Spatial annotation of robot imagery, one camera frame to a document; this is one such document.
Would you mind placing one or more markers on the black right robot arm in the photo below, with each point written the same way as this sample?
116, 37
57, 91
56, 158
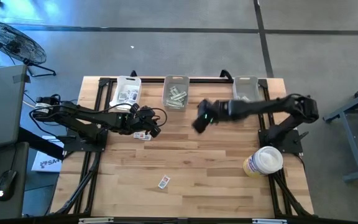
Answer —
259, 107

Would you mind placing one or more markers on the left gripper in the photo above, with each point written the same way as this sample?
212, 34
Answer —
141, 121

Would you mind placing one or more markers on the yellow wipes canister white lid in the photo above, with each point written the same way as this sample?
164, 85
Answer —
264, 154

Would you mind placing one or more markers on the silver metal bracket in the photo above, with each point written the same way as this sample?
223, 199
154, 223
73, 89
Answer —
95, 220
269, 221

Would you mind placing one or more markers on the white paper sheet on floor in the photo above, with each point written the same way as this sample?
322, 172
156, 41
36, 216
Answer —
47, 163

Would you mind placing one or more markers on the grey plastic bin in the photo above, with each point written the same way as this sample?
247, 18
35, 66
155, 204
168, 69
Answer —
176, 81
245, 87

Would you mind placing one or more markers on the light blue square packet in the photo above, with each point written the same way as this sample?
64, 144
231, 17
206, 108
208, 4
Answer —
133, 93
123, 95
131, 100

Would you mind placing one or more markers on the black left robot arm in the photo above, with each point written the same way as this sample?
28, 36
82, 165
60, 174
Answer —
82, 116

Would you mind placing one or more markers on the dark desk surface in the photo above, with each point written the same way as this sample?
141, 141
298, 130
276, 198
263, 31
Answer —
20, 186

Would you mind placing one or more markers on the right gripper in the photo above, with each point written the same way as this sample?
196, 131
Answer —
216, 110

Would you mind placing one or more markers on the black floor fan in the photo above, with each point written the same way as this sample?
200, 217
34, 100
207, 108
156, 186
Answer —
12, 43

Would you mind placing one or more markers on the black computer mouse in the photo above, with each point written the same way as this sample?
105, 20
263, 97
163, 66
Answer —
6, 185

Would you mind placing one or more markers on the white plastic bin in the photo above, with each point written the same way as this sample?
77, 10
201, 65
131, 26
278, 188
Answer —
129, 82

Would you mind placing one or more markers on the blue-grey metal bench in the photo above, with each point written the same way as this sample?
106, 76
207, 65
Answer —
353, 143

